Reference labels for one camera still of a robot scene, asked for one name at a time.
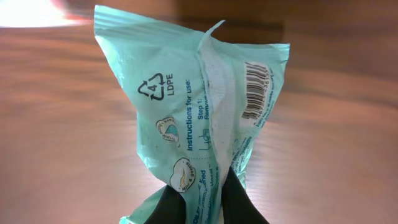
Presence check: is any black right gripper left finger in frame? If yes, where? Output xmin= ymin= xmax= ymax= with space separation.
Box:
xmin=144 ymin=185 xmax=186 ymax=224

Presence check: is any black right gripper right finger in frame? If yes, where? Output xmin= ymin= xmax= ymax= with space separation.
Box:
xmin=221 ymin=167 xmax=269 ymax=224

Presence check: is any teal wet wipes packet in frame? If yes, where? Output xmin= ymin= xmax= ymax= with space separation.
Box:
xmin=94 ymin=5 xmax=290 ymax=223

